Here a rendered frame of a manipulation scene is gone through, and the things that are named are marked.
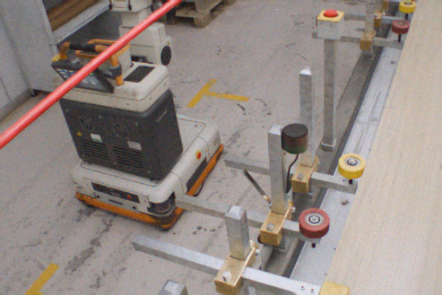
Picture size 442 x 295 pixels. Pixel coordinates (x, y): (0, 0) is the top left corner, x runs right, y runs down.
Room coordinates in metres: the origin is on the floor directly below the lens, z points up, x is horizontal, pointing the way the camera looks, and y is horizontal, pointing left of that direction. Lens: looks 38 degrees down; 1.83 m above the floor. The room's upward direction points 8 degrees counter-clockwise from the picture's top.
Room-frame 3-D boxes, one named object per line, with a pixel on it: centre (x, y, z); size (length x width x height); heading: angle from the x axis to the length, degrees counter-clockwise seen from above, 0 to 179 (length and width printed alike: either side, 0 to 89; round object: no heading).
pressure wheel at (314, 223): (0.83, -0.20, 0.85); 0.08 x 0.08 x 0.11
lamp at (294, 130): (0.90, -0.17, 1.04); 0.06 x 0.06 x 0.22; 60
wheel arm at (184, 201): (0.93, -0.03, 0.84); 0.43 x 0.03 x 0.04; 60
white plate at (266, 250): (0.96, -0.12, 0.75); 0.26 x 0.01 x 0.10; 150
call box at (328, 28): (1.37, -0.38, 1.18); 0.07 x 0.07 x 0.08; 60
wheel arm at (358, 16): (2.21, -0.81, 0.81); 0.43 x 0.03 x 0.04; 60
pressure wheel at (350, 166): (1.03, -0.36, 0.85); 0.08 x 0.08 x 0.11
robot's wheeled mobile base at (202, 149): (2.11, 0.43, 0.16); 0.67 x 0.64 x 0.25; 150
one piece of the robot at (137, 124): (2.03, 0.47, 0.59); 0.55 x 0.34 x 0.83; 60
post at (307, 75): (1.14, -0.25, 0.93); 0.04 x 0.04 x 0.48; 60
